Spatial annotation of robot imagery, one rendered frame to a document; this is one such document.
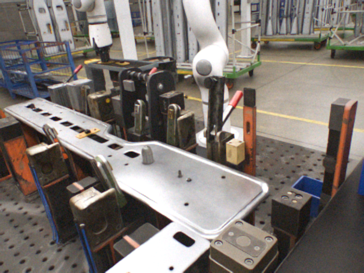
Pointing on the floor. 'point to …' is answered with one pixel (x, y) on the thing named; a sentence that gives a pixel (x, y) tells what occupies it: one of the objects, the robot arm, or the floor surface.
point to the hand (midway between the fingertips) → (105, 57)
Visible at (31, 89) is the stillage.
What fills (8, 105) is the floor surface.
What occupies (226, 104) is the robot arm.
